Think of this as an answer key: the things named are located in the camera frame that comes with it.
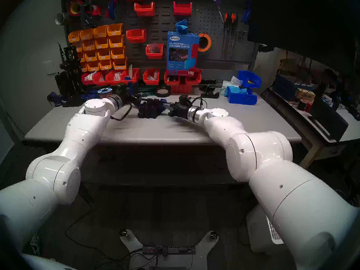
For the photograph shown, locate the blue microfiber cloth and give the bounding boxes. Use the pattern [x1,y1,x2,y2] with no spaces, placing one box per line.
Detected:
[175,19,188,34]

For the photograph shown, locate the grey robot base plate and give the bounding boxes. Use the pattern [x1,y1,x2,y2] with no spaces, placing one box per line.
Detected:
[119,229,219,270]

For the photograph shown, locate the black monitor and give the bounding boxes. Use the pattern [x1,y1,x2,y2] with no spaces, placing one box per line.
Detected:
[247,0,360,76]

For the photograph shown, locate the black metal stand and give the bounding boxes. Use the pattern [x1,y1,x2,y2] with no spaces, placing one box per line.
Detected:
[58,43,85,107]

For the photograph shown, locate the blue plastic storage bin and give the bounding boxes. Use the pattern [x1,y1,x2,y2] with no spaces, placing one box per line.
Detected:
[227,86,258,105]
[238,70,262,88]

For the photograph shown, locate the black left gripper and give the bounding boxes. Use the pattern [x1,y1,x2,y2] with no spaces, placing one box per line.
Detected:
[123,93,143,107]

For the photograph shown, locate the blue handled pliers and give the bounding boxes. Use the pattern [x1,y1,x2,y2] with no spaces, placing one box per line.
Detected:
[241,0,253,24]

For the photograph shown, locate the grey duct tape roll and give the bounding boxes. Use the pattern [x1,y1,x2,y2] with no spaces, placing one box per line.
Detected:
[55,12,71,26]

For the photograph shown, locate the white tissue box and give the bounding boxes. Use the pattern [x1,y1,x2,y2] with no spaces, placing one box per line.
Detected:
[220,76,243,96]

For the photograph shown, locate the red tape roll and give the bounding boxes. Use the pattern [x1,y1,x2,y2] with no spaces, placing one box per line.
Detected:
[69,0,84,17]

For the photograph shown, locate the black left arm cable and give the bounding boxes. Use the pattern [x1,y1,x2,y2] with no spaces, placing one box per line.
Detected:
[110,103,133,122]

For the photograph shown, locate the blue black quick clamp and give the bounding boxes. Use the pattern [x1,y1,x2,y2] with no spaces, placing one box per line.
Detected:
[80,89,102,101]

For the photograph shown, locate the orange tape roll on pegboard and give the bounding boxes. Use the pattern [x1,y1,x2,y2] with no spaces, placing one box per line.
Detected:
[198,33,212,52]

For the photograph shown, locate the black laptop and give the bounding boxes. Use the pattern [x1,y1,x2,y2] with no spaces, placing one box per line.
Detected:
[308,98,349,142]

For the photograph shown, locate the grey sneaker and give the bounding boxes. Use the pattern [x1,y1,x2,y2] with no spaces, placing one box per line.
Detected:
[29,234,43,251]

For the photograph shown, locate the blue bench vise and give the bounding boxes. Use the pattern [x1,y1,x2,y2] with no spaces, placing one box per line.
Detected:
[47,92,64,107]

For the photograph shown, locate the blue cleaning cloths box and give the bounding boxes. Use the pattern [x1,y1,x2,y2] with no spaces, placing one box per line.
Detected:
[166,31,200,76]

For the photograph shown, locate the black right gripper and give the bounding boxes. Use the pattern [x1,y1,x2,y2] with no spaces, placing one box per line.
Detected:
[164,102,191,118]

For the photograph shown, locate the dark green C-clamp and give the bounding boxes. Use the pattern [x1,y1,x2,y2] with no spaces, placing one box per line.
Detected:
[80,0,102,28]

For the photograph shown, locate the blue crate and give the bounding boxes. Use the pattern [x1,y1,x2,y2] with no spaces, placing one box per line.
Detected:
[273,75,312,101]

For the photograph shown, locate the green cutting mat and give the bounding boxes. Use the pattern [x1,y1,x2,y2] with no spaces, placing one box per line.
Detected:
[112,85,156,96]

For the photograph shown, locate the blue bar clamp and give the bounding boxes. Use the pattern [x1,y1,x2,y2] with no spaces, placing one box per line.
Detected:
[127,80,167,113]

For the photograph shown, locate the black power strip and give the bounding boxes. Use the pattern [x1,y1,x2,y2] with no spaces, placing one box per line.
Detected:
[142,245,196,255]

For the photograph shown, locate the white side desk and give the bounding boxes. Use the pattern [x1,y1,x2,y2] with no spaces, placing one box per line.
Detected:
[264,85,360,177]

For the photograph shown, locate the orange black screwdriver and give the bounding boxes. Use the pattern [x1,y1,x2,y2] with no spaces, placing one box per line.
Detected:
[221,13,229,60]
[226,13,235,59]
[233,14,239,57]

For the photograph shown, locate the white air purifier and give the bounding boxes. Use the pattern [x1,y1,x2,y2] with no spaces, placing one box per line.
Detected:
[246,205,284,255]

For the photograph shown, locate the cardboard box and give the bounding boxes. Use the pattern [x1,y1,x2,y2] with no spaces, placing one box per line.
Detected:
[294,89,316,101]

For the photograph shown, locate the dark grey pegboard panel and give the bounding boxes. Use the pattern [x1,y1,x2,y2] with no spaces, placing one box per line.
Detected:
[60,0,258,65]

